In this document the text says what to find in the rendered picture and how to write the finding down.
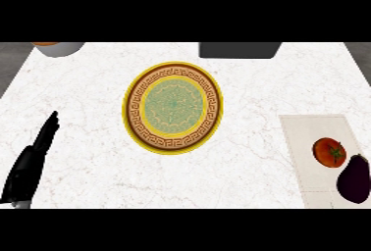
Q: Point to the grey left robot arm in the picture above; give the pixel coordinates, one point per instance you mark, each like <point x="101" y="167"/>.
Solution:
<point x="22" y="205"/>

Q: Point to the yellow patterned round plate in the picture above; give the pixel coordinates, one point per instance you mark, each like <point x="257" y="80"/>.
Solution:
<point x="174" y="108"/>

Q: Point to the beige placemat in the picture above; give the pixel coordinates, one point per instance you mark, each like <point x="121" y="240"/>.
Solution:
<point x="314" y="130"/>

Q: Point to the red tomato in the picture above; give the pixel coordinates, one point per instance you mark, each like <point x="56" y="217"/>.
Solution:
<point x="329" y="152"/>

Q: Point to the dark grey box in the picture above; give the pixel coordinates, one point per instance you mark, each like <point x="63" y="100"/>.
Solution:
<point x="239" y="49"/>

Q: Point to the grey bowl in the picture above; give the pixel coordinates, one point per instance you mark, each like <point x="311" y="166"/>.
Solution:
<point x="59" y="48"/>

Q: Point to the dark purple eggplant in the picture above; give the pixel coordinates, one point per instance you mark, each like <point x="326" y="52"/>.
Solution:
<point x="357" y="181"/>

